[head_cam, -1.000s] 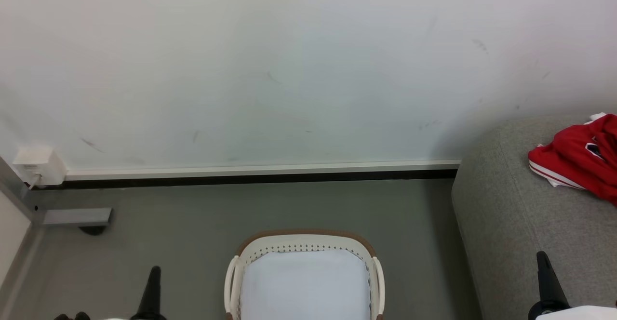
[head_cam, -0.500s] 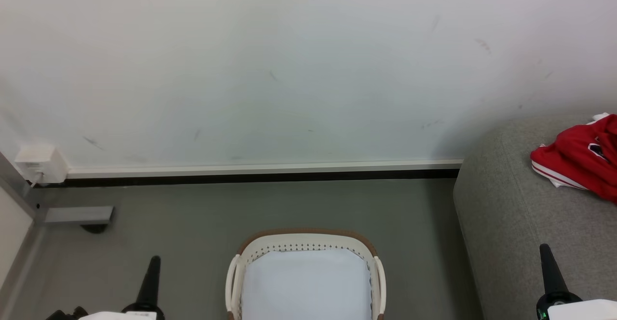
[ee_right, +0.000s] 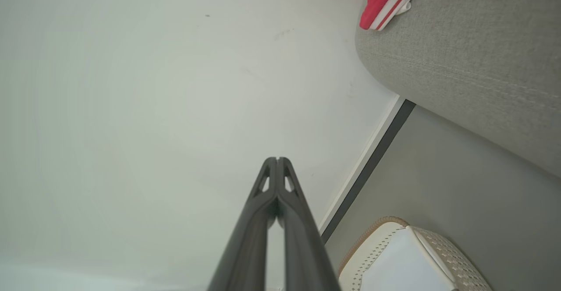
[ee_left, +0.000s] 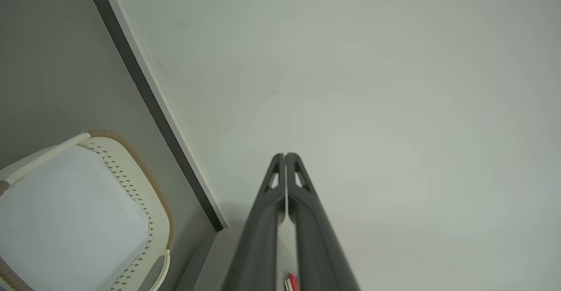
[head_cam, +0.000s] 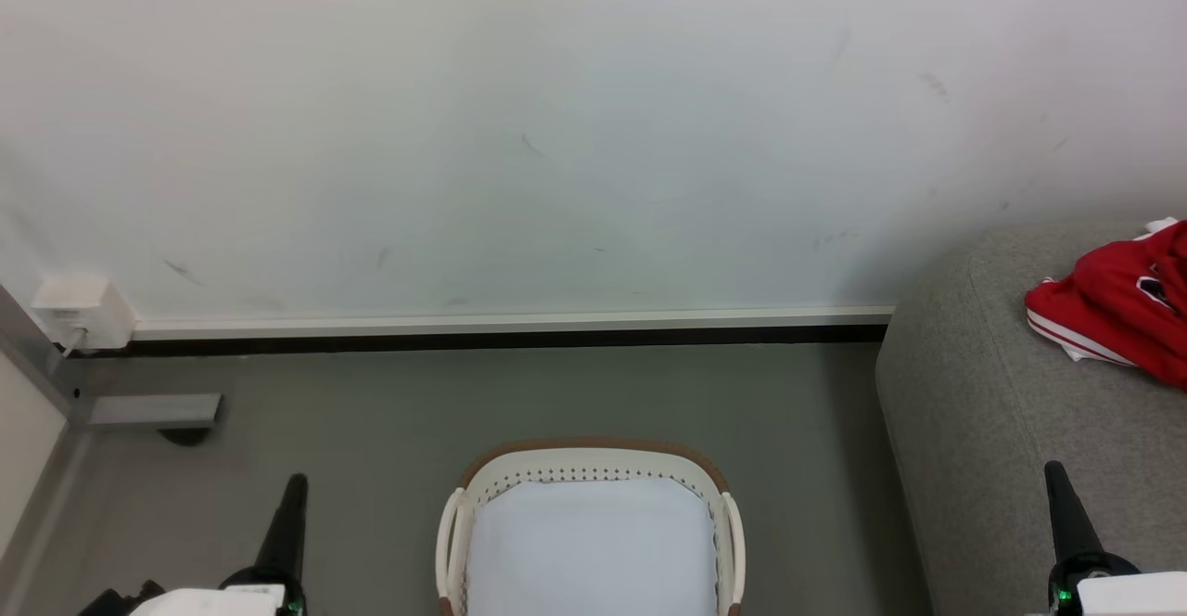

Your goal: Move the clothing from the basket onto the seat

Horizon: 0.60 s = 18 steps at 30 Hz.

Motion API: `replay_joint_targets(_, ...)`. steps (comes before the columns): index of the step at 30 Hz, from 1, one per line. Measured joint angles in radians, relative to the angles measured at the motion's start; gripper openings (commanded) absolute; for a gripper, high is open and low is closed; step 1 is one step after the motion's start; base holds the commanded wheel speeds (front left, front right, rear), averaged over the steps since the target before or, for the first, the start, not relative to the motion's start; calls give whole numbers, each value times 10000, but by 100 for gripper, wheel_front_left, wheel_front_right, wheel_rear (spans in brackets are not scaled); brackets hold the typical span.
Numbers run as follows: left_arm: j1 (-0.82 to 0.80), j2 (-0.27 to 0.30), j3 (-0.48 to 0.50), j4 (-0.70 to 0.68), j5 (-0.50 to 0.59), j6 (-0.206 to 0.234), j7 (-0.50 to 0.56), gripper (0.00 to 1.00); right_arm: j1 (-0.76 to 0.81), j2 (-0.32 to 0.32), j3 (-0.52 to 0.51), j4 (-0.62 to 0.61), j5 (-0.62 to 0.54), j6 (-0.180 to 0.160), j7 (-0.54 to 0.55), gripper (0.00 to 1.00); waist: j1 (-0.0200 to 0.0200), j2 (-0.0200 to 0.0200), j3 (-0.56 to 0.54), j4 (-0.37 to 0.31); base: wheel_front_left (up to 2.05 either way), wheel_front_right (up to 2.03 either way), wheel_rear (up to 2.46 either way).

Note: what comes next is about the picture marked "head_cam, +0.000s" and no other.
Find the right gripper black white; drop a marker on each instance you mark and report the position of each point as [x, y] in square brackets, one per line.
[1127, 595]

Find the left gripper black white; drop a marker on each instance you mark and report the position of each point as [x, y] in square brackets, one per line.
[236, 600]

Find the red garment with white trim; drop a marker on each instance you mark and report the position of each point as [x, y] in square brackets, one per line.
[1113, 310]

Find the white laundry basket brown rim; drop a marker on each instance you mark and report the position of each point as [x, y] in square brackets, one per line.
[593, 458]

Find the light grey fabric sofa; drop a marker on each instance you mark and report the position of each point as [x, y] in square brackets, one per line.
[1001, 430]

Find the white side panel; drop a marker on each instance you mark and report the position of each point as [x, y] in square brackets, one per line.
[23, 449]

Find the white and black skirting board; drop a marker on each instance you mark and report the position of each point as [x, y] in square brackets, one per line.
[510, 328]

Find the grey metal foot bracket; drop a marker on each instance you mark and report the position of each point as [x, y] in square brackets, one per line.
[153, 409]

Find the white wall socket box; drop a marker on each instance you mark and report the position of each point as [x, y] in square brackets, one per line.
[83, 310]

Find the grey metal frame post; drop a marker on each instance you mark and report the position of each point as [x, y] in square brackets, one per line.
[32, 356]

